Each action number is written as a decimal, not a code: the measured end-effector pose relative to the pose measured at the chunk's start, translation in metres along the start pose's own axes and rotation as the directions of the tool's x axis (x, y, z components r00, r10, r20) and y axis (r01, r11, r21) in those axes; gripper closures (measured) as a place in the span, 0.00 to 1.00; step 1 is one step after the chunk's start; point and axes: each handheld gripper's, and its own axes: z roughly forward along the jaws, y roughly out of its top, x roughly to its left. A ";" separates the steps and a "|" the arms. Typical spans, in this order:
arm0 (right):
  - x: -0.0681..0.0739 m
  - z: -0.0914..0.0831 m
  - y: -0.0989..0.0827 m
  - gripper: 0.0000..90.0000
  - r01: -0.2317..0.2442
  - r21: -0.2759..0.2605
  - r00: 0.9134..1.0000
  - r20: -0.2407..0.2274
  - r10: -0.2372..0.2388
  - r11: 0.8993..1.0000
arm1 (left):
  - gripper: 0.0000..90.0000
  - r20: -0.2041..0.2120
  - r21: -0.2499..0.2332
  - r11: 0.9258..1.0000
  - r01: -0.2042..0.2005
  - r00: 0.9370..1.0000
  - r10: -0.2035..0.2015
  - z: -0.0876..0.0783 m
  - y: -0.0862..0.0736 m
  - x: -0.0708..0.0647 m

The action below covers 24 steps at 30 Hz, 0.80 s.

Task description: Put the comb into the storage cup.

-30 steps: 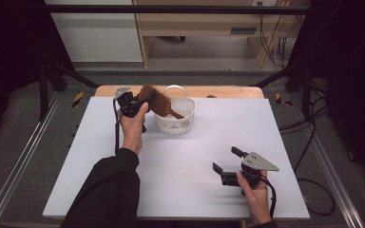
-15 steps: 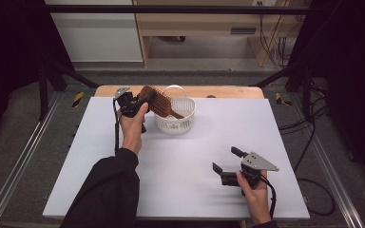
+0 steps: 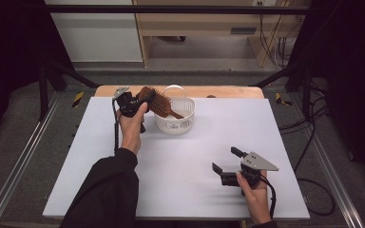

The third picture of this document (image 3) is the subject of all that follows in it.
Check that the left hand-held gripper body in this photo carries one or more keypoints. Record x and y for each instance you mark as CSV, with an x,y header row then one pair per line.
x,y
126,103

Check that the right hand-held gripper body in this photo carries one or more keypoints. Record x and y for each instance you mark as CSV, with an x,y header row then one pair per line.
x,y
256,163

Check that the brown wooden hairbrush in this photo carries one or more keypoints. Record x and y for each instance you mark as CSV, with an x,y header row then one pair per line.
x,y
161,104

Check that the white plastic basket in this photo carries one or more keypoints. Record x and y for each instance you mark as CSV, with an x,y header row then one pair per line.
x,y
176,125

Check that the person's left hand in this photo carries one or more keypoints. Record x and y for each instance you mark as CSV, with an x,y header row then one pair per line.
x,y
131,133

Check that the person's right hand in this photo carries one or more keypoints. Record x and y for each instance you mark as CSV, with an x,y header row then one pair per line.
x,y
258,199

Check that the yellow black floor tape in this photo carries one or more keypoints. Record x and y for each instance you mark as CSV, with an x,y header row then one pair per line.
x,y
78,99
278,98

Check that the wooden table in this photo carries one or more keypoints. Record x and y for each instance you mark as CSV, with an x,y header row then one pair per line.
x,y
228,91

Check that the white cabinet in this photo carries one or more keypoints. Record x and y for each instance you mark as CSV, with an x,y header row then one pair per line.
x,y
101,38

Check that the black metal stand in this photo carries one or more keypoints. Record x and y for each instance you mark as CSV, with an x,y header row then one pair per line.
x,y
306,91
43,95

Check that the light wooden desk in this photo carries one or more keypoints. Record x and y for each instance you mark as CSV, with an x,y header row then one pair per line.
x,y
199,23

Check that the dark curtain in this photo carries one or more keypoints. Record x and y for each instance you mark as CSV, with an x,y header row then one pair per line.
x,y
351,79
9,57

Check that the aluminium floor rail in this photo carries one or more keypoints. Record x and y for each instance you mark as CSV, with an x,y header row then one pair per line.
x,y
336,180
22,155

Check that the black horizontal frame bar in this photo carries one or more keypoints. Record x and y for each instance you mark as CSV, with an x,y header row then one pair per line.
x,y
171,9

